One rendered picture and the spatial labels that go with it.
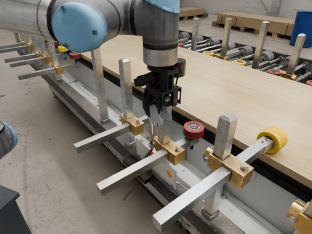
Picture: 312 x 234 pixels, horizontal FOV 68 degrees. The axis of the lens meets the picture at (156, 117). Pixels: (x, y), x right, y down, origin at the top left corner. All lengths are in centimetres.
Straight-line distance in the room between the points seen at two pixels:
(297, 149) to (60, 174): 174
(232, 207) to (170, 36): 72
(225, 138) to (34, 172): 183
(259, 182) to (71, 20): 80
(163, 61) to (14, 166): 197
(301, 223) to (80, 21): 61
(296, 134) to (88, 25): 82
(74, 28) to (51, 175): 176
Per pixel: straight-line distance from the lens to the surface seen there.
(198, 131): 88
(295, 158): 88
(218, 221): 88
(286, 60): 213
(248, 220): 101
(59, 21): 49
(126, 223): 170
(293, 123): 108
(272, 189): 94
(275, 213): 100
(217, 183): 63
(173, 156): 83
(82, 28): 47
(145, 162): 81
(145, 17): 57
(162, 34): 57
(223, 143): 64
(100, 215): 176
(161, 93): 60
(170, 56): 59
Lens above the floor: 141
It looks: 32 degrees down
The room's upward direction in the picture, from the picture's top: straight up
